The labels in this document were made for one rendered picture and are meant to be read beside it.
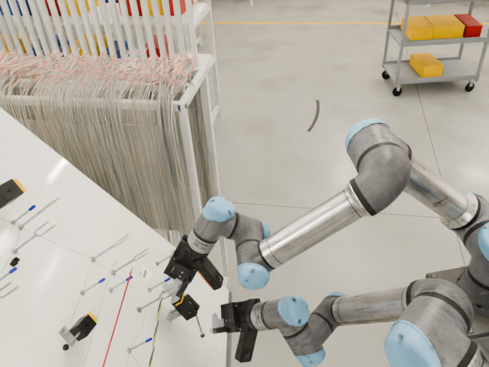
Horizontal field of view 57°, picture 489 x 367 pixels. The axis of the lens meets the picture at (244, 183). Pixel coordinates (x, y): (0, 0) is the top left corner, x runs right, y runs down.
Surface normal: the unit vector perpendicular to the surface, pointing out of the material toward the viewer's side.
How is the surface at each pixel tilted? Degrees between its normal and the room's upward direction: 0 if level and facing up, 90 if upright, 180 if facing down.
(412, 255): 0
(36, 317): 54
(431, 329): 9
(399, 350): 88
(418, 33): 90
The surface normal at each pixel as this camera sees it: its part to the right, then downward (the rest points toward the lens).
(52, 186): 0.78, -0.50
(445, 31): -0.04, 0.60
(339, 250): -0.05, -0.80
